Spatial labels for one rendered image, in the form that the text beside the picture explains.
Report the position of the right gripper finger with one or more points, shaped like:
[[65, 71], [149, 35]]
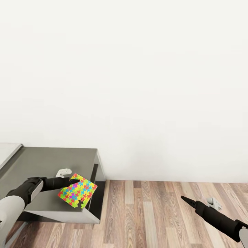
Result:
[[190, 201]]

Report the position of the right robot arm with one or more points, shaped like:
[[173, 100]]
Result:
[[237, 230]]

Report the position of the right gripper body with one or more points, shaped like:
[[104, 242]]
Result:
[[209, 214]]

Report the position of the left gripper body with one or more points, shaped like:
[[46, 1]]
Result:
[[60, 182]]

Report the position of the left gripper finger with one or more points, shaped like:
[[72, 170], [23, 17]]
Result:
[[73, 181]]

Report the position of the jigsaw puzzle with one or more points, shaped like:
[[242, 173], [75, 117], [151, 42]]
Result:
[[82, 190]]

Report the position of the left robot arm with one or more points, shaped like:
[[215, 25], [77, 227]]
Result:
[[17, 199]]

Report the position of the swivel chair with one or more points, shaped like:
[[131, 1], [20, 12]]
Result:
[[13, 237]]

